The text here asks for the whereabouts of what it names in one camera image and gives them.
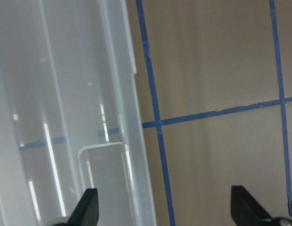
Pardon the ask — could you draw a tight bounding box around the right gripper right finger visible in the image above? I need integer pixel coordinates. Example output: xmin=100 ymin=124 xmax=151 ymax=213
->
xmin=231 ymin=186 xmax=292 ymax=226

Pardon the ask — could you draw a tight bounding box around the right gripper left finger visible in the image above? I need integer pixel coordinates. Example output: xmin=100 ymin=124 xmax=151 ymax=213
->
xmin=50 ymin=188 xmax=99 ymax=226

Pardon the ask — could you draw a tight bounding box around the clear plastic box lid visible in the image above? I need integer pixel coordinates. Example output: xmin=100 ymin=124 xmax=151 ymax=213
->
xmin=0 ymin=0 xmax=157 ymax=226

